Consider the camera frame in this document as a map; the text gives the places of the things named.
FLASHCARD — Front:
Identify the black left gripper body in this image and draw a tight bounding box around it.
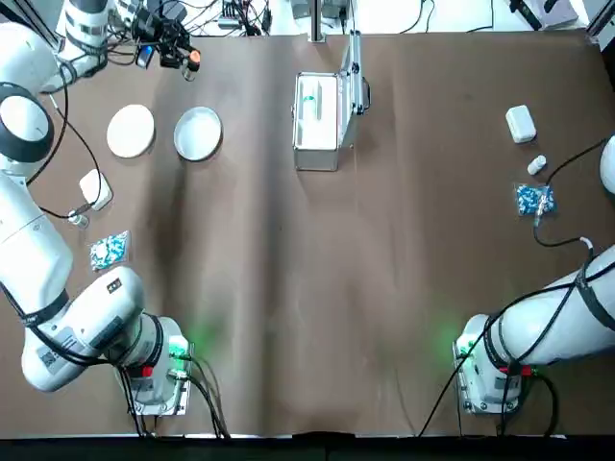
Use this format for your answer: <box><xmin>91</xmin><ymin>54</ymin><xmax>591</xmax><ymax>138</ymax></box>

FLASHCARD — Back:
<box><xmin>129</xmin><ymin>2</ymin><xmax>170</xmax><ymax>45</ymax></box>

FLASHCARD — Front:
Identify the brown iodophor bottle orange cap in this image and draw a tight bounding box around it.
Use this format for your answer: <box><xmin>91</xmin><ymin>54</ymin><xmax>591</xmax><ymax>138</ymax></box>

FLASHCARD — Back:
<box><xmin>181</xmin><ymin>47</ymin><xmax>203</xmax><ymax>82</ymax></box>

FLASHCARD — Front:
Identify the silver aluminium medical kit case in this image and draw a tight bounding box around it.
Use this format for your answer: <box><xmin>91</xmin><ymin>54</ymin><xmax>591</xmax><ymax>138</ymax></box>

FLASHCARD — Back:
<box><xmin>289</xmin><ymin>29</ymin><xmax>374</xmax><ymax>173</ymax></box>

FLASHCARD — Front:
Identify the gray round plate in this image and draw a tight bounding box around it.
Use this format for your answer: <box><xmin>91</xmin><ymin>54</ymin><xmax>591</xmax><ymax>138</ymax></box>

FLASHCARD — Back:
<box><xmin>172</xmin><ymin>106</ymin><xmax>225</xmax><ymax>162</ymax></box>

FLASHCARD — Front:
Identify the white round plate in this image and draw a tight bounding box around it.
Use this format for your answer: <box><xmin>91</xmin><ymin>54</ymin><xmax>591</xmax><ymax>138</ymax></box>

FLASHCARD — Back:
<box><xmin>106</xmin><ymin>103</ymin><xmax>158</xmax><ymax>159</ymax></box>

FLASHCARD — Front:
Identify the black usb hub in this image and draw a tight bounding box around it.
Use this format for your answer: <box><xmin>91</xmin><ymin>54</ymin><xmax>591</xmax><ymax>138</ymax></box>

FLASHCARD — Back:
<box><xmin>218</xmin><ymin>0</ymin><xmax>251</xmax><ymax>28</ymax></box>

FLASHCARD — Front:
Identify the bag of blue white capsules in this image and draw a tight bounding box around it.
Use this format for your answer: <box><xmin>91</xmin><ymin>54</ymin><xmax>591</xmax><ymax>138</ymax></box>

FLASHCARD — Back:
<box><xmin>86</xmin><ymin>229</ymin><xmax>133</xmax><ymax>274</ymax></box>
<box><xmin>512</xmin><ymin>182</ymin><xmax>559</xmax><ymax>219</ymax></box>

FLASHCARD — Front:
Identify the grey box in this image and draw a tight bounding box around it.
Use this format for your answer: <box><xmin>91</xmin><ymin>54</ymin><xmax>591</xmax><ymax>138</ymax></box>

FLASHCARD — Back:
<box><xmin>508</xmin><ymin>0</ymin><xmax>580</xmax><ymax>31</ymax></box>

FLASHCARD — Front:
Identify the aluminium frame post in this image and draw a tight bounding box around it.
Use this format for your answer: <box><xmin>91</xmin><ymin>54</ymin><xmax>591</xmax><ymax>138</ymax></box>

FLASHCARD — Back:
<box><xmin>309</xmin><ymin>0</ymin><xmax>327</xmax><ymax>43</ymax></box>

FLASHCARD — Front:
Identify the black cable with metal plug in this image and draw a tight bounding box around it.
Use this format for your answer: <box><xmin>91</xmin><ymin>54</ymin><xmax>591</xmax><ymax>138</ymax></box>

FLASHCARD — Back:
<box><xmin>23</xmin><ymin>61</ymin><xmax>105</xmax><ymax>221</ymax></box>
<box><xmin>531</xmin><ymin>136</ymin><xmax>615</xmax><ymax>247</ymax></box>

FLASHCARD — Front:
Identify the black base cable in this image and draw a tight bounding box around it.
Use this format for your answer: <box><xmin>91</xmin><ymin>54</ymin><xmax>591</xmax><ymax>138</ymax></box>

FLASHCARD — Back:
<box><xmin>497</xmin><ymin>369</ymin><xmax>561</xmax><ymax>437</ymax></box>
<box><xmin>417</xmin><ymin>311</ymin><xmax>487</xmax><ymax>438</ymax></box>
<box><xmin>186</xmin><ymin>352</ymin><xmax>233</xmax><ymax>439</ymax></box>

